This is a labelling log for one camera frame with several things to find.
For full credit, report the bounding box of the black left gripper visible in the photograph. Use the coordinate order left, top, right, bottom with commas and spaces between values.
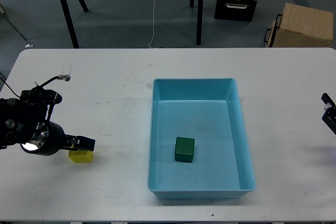
20, 122, 96, 156

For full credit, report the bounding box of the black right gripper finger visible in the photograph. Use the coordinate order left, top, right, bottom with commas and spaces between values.
321, 93, 335, 131

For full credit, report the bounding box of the yellow cube block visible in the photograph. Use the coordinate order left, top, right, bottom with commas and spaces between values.
68, 150, 93, 163

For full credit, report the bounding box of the dark green cube block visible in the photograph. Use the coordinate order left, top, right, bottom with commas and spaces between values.
174, 137, 195, 163

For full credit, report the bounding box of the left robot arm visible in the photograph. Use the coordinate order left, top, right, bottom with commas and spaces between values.
1, 87, 95, 156

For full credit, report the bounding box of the wooden plywood box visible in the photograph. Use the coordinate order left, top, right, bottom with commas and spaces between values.
264, 3, 334, 48

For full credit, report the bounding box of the light blue plastic bin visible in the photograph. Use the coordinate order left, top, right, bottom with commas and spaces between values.
148, 78, 256, 199

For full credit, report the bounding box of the black table leg far left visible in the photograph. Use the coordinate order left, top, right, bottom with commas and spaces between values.
60, 0, 79, 49

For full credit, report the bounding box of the black table leg centre front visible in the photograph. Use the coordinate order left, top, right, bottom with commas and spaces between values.
196, 0, 204, 46

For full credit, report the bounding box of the black cable with metal plug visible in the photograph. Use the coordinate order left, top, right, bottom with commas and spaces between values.
35, 74, 71, 91

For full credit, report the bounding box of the black crate with handle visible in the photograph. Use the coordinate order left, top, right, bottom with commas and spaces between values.
214, 0, 258, 22

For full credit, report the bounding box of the white cord on floor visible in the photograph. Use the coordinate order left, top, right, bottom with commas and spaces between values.
148, 0, 158, 49

